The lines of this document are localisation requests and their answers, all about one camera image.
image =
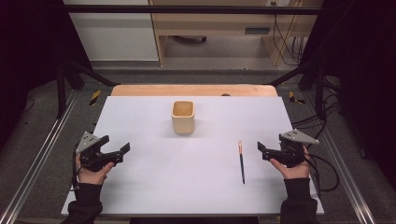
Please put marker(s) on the light wooden desk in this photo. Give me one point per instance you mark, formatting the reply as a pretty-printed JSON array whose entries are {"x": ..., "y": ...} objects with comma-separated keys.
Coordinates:
[{"x": 218, "y": 21}]

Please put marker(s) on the black metal crossbar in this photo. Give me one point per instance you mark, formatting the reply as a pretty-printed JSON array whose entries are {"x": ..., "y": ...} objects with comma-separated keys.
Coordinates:
[{"x": 186, "y": 9}]

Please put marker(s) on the aluminium floor rail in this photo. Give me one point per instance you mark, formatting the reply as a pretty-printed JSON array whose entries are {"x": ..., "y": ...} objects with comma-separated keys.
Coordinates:
[
  {"x": 40, "y": 155},
  {"x": 345, "y": 174}
]

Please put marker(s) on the yellow and black floor tape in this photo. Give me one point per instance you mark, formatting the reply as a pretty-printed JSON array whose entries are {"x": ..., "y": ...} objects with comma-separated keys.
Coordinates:
[
  {"x": 294, "y": 97},
  {"x": 95, "y": 97}
]

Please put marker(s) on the beige square cup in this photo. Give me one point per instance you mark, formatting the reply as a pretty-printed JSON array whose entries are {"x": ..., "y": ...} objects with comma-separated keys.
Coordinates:
[{"x": 183, "y": 121}]

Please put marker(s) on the white cabinet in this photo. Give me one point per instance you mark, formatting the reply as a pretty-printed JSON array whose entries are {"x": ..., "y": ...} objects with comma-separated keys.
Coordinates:
[{"x": 118, "y": 37}]

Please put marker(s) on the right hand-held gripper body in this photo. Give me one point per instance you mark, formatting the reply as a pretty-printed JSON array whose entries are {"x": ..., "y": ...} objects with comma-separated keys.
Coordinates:
[{"x": 294, "y": 154}]

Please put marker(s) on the black metal stand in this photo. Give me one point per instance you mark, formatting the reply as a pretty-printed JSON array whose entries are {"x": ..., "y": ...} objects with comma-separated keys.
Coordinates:
[
  {"x": 317, "y": 84},
  {"x": 62, "y": 87}
]

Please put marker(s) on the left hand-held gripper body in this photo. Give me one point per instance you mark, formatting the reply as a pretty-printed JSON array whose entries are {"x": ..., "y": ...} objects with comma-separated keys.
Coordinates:
[{"x": 90, "y": 158}]

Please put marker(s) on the dark pen with orange tip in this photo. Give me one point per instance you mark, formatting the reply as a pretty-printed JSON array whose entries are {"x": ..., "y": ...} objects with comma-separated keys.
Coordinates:
[{"x": 241, "y": 165}]

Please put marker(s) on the person's left hand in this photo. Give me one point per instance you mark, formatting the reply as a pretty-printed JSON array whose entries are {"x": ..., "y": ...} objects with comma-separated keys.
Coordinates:
[{"x": 90, "y": 177}]

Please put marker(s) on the wooden table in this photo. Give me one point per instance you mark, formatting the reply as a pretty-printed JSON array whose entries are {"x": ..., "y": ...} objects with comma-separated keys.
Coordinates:
[{"x": 186, "y": 90}]

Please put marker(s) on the person's right hand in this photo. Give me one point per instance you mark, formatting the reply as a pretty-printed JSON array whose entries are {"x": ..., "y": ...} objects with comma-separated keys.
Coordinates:
[{"x": 295, "y": 172}]

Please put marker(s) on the black curtain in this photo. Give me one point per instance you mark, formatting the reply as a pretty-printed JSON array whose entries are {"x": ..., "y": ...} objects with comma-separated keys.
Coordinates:
[
  {"x": 25, "y": 46},
  {"x": 364, "y": 77}
]

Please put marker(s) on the white board table cover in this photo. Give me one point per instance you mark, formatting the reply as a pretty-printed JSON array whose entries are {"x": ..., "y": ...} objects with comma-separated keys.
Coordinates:
[{"x": 186, "y": 174}]

